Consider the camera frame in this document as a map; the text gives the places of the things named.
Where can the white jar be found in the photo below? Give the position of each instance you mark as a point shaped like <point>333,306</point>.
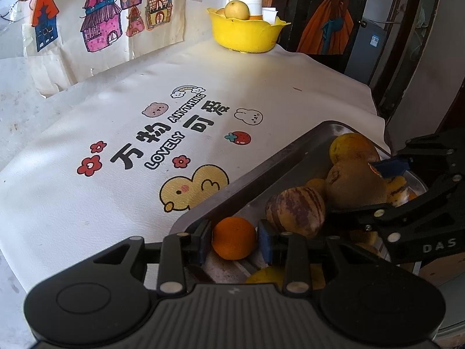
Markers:
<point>254,2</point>

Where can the large yellow-green pear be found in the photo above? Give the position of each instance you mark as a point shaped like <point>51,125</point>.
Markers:
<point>269,275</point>

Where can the dark figure painting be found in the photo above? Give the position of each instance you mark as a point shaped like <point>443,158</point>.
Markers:
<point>327,21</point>

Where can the colourful houses drawing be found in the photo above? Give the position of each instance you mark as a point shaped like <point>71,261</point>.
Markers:
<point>109,25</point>

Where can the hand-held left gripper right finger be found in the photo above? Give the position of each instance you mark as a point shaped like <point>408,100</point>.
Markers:
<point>264,243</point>

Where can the white paper carton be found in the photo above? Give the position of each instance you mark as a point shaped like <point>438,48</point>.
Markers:
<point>269,14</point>

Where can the yellow plastic bowl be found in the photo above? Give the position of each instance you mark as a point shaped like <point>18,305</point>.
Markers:
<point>247,36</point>

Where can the metal baking tray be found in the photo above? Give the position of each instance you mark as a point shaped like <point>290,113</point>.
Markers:
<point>254,185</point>

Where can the small yellow pear in bowl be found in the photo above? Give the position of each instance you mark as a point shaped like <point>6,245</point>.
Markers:
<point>220,12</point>

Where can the brown-speckled yellow pear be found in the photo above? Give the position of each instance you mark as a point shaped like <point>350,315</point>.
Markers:
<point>350,148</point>

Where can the white printed table mat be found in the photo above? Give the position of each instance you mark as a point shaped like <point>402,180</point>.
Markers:
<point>109,116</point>

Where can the pinkish striped pepino melon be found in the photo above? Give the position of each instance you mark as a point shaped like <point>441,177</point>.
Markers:
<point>295,211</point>

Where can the small brown kiwi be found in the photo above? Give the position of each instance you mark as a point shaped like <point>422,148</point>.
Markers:
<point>315,187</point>

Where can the yellow striped pepino melon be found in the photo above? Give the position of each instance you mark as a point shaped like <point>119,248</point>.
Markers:
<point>399,189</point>

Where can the large yellow pear in bowl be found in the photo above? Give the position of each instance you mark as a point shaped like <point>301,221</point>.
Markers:
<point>237,10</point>

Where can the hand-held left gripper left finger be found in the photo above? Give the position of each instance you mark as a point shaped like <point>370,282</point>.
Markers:
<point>205,244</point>

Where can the grey appliance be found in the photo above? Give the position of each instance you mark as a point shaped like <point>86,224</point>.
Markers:
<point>367,51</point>

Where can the large brown kiwi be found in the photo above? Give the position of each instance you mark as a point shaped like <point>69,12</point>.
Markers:
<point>354,187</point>

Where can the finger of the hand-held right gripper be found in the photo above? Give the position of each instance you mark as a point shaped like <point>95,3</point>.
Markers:
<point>385,214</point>
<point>392,165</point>

